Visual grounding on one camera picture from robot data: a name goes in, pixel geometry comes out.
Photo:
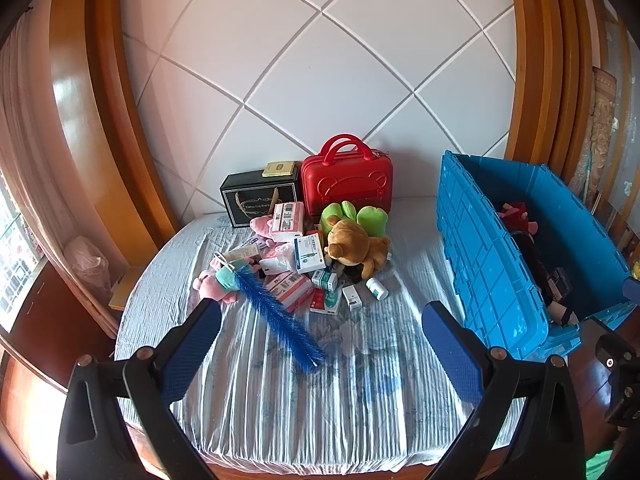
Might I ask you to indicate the blue bottle brush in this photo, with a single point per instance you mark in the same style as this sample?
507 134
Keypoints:
270 310

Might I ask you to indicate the white pill bottle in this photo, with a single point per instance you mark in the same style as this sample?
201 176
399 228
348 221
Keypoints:
376 288

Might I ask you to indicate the clear plastic bag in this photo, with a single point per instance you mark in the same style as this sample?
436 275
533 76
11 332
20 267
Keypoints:
87 260

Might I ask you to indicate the pink pig plush teal dress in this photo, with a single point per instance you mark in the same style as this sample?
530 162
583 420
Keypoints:
225 280

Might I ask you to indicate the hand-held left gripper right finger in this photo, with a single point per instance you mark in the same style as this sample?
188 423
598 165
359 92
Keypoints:
450 350

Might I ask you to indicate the brown teddy bear plush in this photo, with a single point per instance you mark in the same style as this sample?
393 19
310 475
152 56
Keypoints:
350 245

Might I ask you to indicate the blue plastic crate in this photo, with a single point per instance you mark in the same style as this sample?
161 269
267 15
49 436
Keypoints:
480 260

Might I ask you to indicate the small gold box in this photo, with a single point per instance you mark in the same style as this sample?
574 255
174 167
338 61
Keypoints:
278 169

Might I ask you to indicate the green plush toy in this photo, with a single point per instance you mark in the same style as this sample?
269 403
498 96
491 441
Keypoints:
372 220

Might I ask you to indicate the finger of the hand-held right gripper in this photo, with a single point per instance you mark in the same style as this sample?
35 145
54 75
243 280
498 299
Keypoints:
625 365
633 291

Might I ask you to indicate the black gift bag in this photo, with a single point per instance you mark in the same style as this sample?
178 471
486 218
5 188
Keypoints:
245 200

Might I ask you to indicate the patterned wall hanging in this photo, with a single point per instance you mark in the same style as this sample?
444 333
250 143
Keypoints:
600 125

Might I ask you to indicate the sheer pink curtain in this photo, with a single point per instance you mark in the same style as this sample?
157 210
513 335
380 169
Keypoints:
20 160

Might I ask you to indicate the frosted glass wardrobe door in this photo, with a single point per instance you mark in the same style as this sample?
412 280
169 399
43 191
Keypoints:
625 110

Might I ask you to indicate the small white medicine box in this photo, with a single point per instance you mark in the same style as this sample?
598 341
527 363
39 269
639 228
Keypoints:
351 298

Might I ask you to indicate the white plastic packet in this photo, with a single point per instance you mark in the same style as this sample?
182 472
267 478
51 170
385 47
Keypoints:
276 265

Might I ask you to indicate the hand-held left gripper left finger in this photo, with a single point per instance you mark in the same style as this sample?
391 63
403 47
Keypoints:
192 345

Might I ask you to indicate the green white medicine box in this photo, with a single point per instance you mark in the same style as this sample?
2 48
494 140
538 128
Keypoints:
325 280

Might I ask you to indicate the pink pig plush blue dress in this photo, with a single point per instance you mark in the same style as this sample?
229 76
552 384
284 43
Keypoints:
260 225

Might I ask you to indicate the green cloth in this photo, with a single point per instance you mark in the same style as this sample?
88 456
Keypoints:
600 467

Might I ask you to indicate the red plush toy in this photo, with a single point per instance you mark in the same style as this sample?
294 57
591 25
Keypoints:
515 212

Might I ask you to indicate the red hard-shell suitcase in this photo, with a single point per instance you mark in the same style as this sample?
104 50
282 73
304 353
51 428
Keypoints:
350 185

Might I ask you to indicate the red green medicine box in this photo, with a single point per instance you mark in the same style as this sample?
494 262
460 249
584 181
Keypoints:
325 302

